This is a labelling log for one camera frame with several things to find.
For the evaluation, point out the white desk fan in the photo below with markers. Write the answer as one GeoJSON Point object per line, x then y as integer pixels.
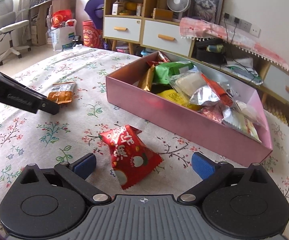
{"type": "Point", "coordinates": [178, 5]}

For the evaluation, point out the pink cardboard box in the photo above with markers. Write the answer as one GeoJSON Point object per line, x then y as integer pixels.
{"type": "Point", "coordinates": [122, 92]}

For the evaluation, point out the green snack pack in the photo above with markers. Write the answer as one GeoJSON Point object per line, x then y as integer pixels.
{"type": "Point", "coordinates": [164, 71]}

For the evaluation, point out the white shopping bag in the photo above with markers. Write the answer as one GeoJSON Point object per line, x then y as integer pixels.
{"type": "Point", "coordinates": [63, 30]}

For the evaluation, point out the yellow egg tray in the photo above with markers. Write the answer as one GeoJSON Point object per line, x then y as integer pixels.
{"type": "Point", "coordinates": [276, 109]}

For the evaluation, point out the red lantern bag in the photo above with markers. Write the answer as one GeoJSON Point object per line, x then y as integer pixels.
{"type": "Point", "coordinates": [92, 37]}

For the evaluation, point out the white office chair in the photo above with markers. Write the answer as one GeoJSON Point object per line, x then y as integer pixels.
{"type": "Point", "coordinates": [8, 24]}

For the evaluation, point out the gold snack bar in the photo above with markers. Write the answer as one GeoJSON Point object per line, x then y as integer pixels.
{"type": "Point", "coordinates": [145, 82]}

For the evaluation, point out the pink cloth on cabinet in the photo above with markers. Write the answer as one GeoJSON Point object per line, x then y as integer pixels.
{"type": "Point", "coordinates": [191, 28]}

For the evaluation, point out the pale green biscuit packet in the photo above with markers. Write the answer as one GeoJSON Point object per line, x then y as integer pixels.
{"type": "Point", "coordinates": [240, 123]}

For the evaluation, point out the clear rice cracker pack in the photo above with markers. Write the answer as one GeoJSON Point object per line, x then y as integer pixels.
{"type": "Point", "coordinates": [187, 83]}

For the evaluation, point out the wooden tv cabinet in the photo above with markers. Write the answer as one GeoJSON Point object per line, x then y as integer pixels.
{"type": "Point", "coordinates": [179, 37]}

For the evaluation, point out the black storage tray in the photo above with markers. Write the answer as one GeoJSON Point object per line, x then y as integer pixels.
{"type": "Point", "coordinates": [210, 51]}

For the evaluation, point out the red candy bag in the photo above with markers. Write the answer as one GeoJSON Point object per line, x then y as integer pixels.
{"type": "Point", "coordinates": [161, 58]}
{"type": "Point", "coordinates": [131, 159]}

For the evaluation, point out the lotus root chip packet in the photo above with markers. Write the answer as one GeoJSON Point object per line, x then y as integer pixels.
{"type": "Point", "coordinates": [62, 93]}

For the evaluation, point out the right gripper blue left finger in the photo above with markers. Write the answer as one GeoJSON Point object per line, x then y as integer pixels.
{"type": "Point", "coordinates": [84, 166]}

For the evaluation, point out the orange white snack packet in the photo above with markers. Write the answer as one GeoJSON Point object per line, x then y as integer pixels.
{"type": "Point", "coordinates": [218, 92]}

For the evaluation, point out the clear white cake packet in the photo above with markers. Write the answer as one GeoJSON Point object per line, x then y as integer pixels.
{"type": "Point", "coordinates": [251, 113]}

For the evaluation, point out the yellow snack packet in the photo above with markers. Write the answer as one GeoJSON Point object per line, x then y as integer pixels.
{"type": "Point", "coordinates": [173, 96]}

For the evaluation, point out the framed cat picture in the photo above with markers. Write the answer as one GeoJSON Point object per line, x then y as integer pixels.
{"type": "Point", "coordinates": [206, 10]}

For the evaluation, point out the pink nougat pack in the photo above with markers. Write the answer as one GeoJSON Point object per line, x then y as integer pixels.
{"type": "Point", "coordinates": [214, 113]}

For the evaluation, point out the floral tablecloth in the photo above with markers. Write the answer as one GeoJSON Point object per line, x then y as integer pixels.
{"type": "Point", "coordinates": [47, 139]}

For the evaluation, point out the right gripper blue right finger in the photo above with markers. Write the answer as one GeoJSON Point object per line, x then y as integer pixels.
{"type": "Point", "coordinates": [203, 166]}

